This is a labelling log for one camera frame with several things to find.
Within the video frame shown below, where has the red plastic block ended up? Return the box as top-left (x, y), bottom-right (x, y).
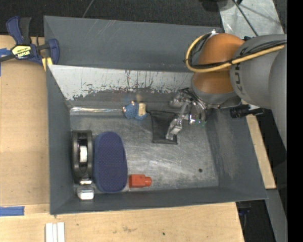
top-left (128, 174), bottom-right (153, 189)

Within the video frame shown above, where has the black cloth pouch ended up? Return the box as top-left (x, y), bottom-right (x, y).
top-left (148, 110), bottom-right (179, 145)

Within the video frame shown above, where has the grey metal bin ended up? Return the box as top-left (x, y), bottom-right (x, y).
top-left (43, 15), bottom-right (269, 215)

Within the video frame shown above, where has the small white box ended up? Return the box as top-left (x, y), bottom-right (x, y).
top-left (76, 186), bottom-right (95, 201)

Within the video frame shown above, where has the blue dotted oval case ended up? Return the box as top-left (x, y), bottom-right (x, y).
top-left (92, 131), bottom-right (129, 194)

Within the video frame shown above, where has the black cylinder on white bracket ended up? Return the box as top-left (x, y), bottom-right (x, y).
top-left (229, 104), bottom-right (265, 119)

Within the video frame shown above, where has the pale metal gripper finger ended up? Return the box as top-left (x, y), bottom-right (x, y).
top-left (169, 93), bottom-right (185, 108)
top-left (165, 117), bottom-right (184, 140)

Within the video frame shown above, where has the black tape dispenser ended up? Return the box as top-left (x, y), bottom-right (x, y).
top-left (70, 129), bottom-right (94, 186)

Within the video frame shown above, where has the blue and tan toy animal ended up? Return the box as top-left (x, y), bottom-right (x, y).
top-left (122, 100), bottom-right (148, 121)

